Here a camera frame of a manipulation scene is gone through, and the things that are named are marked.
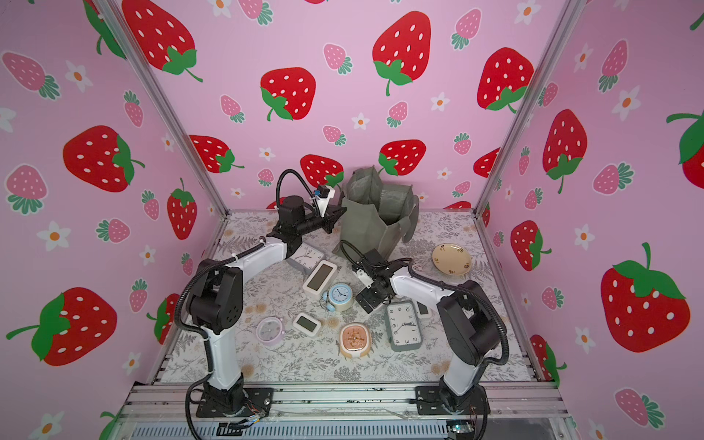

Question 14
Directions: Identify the right corner aluminium post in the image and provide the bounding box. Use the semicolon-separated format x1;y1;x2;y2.
473;0;587;216

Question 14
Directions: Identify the large grey-green rectangular clock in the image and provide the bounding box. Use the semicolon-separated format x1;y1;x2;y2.
383;301;424;352

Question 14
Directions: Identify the peach cat-face clock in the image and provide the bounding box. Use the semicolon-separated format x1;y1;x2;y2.
338;323;372;359

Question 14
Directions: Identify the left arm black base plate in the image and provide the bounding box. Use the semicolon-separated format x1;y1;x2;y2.
195;388;274;418

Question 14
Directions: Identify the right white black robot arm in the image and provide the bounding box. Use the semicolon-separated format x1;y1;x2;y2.
348;250;510;397

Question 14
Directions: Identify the small white square digital clock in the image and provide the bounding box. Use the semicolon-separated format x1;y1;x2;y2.
293;313;322;337

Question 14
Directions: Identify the aluminium front rail frame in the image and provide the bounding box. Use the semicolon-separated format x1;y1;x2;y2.
105;382;580;439

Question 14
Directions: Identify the blue twin-bell alarm clock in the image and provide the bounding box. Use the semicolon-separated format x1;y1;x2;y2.
321;282;354;313

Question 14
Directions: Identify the cream floral plate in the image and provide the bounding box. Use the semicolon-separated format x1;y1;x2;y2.
432;243;473;277

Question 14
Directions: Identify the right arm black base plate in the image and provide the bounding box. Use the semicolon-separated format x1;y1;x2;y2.
412;385;491;416

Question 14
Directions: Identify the white square analog clock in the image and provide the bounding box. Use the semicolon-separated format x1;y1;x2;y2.
368;291;393;311

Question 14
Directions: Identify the corner aluminium post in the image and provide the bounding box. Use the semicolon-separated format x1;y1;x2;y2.
473;0;587;216
95;0;229;217

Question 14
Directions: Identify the white digital clock green screen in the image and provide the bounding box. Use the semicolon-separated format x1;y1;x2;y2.
302;260;338;299

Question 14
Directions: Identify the left corner aluminium post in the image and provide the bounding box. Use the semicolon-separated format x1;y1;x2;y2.
95;0;229;217

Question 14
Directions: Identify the grey square analog clock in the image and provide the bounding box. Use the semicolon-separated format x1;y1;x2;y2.
286;243;326;275

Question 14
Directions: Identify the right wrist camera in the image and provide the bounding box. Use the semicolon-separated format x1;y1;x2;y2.
355;269;373;289

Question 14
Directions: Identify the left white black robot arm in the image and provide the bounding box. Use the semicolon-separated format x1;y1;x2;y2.
173;196;347;391

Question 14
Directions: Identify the grey-green canvas tote bag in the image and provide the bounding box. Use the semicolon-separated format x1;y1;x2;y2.
339;167;420;258

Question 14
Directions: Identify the lilac round alarm clock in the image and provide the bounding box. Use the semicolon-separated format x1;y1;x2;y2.
256;316;285;347

